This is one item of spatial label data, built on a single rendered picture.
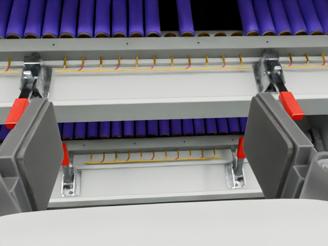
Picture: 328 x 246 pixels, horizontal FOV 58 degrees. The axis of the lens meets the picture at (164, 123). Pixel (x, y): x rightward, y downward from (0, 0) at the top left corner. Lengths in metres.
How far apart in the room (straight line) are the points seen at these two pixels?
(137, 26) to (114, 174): 0.24
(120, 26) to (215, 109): 0.15
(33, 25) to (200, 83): 0.21
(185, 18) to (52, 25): 0.16
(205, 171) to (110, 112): 0.22
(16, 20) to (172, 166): 0.31
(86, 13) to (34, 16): 0.06
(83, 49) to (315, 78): 0.28
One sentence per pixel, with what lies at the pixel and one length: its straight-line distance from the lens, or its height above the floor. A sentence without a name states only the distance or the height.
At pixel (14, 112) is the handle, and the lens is 0.31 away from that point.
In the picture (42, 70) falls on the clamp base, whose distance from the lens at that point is 0.35.
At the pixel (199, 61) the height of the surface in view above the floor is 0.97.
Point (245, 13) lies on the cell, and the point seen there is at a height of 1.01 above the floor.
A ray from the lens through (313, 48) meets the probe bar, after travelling 0.40.
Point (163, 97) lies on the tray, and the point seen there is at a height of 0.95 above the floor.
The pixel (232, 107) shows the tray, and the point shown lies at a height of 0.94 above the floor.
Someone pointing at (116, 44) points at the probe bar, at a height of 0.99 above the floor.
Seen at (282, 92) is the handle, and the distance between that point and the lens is 0.33.
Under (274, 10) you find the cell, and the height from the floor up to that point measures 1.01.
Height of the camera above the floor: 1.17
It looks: 45 degrees down
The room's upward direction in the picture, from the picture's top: 2 degrees clockwise
